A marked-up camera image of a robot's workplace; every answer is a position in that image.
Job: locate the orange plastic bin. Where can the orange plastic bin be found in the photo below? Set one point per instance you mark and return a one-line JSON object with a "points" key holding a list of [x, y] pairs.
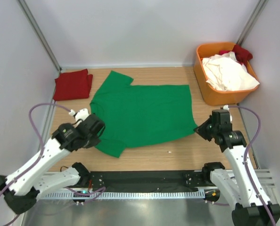
{"points": [[210, 95]]}

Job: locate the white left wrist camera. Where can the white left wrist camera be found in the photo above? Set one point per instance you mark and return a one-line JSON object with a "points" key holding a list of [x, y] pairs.
{"points": [[81, 114]]}

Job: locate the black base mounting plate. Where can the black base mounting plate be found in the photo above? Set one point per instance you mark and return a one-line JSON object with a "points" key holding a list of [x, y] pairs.
{"points": [[168, 181]]}

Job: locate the left aluminium corner post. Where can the left aluminium corner post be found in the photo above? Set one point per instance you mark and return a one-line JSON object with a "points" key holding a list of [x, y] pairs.
{"points": [[32, 21]]}

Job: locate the green t-shirt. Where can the green t-shirt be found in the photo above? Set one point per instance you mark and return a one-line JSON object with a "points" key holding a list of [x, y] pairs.
{"points": [[141, 115]]}

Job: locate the white crumpled t-shirt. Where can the white crumpled t-shirt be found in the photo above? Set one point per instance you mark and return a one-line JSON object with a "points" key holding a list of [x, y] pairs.
{"points": [[225, 73]]}

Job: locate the folded red t-shirt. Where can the folded red t-shirt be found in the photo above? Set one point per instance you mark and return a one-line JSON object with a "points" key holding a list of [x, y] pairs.
{"points": [[73, 85]]}

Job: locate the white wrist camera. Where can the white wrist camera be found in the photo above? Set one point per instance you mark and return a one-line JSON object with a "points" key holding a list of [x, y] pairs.
{"points": [[226, 107], [81, 114]]}

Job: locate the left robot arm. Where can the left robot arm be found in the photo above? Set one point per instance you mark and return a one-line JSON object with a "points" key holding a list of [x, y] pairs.
{"points": [[24, 187]]}

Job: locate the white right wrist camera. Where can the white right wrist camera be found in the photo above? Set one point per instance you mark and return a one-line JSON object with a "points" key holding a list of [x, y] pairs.
{"points": [[226, 107]]}

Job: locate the right aluminium corner post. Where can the right aluminium corner post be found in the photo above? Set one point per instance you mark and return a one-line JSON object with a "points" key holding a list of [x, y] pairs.
{"points": [[261, 4]]}

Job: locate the aluminium corner post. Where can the aluminium corner post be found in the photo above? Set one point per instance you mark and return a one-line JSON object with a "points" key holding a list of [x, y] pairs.
{"points": [[261, 4], [32, 21]]}

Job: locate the dark red t-shirt in bin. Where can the dark red t-shirt in bin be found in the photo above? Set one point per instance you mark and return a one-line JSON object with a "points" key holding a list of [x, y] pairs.
{"points": [[242, 55]]}

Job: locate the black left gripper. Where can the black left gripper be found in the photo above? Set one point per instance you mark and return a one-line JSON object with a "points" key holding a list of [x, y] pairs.
{"points": [[94, 142]]}

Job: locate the white slotted cable duct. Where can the white slotted cable duct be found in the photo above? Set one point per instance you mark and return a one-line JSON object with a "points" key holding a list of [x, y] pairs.
{"points": [[65, 195]]}

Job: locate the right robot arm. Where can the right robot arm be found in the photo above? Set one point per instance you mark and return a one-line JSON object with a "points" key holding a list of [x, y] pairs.
{"points": [[250, 204]]}

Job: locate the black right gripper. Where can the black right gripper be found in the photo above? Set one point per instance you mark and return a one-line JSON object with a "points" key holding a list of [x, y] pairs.
{"points": [[201, 129]]}

